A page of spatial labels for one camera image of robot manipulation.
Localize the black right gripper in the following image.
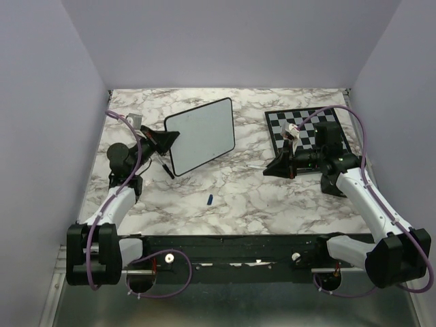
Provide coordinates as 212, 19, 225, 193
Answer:
264, 139, 324, 178

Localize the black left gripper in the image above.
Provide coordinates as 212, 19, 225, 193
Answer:
130, 124, 179, 173

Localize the white whiteboard marker pen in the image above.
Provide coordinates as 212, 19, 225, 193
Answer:
247, 165, 265, 170

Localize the black framed whiteboard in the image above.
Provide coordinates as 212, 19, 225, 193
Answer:
163, 97, 236, 176

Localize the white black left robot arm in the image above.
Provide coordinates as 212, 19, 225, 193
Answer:
66, 126, 180, 290

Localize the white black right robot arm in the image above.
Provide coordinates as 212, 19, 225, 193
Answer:
263, 122, 431, 288

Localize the black grey chessboard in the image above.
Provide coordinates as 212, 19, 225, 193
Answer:
265, 108, 360, 175

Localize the silver wire whiteboard stand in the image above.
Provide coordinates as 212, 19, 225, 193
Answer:
151, 154, 175, 180

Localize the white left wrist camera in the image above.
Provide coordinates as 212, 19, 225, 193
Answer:
126, 113, 142, 129

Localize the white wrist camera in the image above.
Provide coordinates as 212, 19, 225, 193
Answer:
280, 122, 300, 142
126, 113, 142, 129

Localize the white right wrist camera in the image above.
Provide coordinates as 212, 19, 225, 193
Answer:
280, 122, 300, 142

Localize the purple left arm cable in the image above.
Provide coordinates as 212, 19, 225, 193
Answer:
87, 109, 144, 291

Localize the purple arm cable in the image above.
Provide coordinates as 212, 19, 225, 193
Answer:
294, 105, 432, 294
87, 109, 144, 291

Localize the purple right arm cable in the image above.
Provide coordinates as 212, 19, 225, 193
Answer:
294, 105, 432, 294

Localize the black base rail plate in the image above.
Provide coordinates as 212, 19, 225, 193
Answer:
127, 234, 350, 285

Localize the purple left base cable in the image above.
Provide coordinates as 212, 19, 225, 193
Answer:
126, 249, 193, 301

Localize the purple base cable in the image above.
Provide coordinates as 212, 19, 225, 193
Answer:
313, 272, 382, 298
126, 249, 193, 301

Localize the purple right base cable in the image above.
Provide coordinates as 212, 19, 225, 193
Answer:
313, 272, 382, 298

